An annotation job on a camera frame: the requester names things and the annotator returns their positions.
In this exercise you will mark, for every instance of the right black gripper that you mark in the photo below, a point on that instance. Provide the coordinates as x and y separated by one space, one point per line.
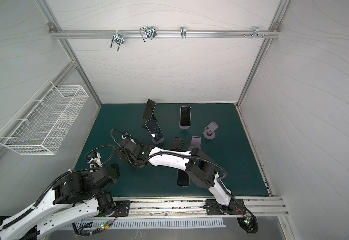
123 148

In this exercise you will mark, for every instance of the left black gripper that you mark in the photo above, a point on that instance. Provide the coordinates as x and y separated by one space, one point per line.
116 166

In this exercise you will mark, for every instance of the pink-edged phone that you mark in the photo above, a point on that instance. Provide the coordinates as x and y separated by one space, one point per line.
176 144

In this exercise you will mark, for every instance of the teal-edged phone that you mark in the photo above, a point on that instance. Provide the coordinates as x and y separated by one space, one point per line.
182 178

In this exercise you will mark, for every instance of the purple stand front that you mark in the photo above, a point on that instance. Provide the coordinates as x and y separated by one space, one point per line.
209 131

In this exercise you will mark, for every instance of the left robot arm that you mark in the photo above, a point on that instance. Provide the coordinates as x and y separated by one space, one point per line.
71 197

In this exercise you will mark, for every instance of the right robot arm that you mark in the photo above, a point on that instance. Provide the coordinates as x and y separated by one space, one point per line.
201 170

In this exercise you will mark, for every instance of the black stand back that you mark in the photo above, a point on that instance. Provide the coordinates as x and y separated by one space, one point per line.
144 124

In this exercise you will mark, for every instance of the phone on black back stand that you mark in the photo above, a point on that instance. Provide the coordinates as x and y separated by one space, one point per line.
149 110

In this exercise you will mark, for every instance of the green table mat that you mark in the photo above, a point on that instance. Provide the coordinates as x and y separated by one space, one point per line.
230 148

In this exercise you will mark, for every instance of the metal U-bolt clamp left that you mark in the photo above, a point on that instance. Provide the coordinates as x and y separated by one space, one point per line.
117 40

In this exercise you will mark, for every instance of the metal u-bolt clamp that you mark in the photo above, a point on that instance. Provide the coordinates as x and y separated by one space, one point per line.
117 40
147 33

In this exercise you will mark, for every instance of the metal U-bolt clamp centre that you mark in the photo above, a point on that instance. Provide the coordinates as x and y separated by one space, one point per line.
147 33

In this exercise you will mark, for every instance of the metal clamp small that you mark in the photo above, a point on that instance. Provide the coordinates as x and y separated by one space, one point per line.
183 32

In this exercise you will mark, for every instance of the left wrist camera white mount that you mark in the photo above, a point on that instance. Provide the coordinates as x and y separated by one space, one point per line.
93 159

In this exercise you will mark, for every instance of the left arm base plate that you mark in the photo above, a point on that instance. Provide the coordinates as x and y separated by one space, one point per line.
117 208

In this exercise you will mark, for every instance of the white wire basket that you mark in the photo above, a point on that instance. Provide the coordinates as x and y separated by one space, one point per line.
40 126

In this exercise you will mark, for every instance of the slotted cable duct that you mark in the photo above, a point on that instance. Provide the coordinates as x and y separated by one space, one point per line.
179 223

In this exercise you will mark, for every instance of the aluminium cross rail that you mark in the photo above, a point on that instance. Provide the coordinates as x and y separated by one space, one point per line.
161 34

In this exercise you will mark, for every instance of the metal bracket right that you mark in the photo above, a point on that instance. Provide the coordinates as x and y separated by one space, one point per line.
255 34

